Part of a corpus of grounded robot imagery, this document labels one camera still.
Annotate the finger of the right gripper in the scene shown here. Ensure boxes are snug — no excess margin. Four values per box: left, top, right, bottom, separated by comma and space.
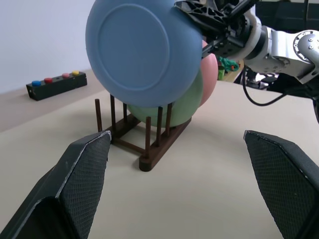
200, 37, 226, 59
174, 0, 229, 28

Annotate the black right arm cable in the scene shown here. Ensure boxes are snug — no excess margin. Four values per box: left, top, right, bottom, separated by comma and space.
241, 69, 289, 107

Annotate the beige table mat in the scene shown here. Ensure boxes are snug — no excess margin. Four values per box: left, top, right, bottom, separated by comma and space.
0, 79, 319, 239

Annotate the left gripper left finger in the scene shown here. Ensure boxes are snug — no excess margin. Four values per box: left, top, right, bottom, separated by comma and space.
0, 130, 112, 239

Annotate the blue plate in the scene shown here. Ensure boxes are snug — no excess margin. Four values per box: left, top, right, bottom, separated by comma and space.
85, 0, 203, 108

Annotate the pink plate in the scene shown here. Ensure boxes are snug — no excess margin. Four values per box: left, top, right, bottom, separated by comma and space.
199, 41, 219, 107

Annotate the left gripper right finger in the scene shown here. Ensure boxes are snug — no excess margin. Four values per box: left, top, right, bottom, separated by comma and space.
243, 129, 319, 239

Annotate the green toy clutter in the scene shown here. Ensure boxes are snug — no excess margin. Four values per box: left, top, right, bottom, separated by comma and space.
218, 56, 240, 80

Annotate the black background box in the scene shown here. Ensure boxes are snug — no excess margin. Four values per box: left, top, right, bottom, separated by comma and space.
255, 0, 319, 30

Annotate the green plate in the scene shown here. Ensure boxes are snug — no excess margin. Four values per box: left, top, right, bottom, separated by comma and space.
127, 71, 204, 127

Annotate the dark wooden dish rack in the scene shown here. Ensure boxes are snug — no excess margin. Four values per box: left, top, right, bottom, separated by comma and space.
94, 96, 192, 172

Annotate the black button box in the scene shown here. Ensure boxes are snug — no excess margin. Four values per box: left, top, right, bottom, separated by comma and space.
26, 71, 88, 102

